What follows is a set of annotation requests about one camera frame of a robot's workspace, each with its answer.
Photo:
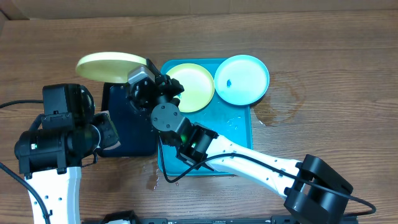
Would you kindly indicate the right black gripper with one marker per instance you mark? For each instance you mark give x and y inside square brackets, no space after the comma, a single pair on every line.
[168,80]

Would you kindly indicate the yellow-green plate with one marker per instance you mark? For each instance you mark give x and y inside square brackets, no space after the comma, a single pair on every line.
[198,84]
[108,67]

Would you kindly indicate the light blue plate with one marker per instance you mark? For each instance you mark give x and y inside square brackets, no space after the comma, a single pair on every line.
[242,80]

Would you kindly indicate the green scouring sponge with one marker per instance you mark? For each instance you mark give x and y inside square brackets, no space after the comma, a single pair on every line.
[109,135]

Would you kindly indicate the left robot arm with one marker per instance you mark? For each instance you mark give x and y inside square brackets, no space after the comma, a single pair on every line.
[50,153]

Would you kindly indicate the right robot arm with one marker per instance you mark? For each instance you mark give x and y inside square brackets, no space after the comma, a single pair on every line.
[313,192]

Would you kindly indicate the black plastic tray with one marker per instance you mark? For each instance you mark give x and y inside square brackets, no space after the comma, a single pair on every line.
[136,135]

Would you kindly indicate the teal plastic tray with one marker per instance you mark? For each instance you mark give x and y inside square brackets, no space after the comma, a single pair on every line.
[234,122]

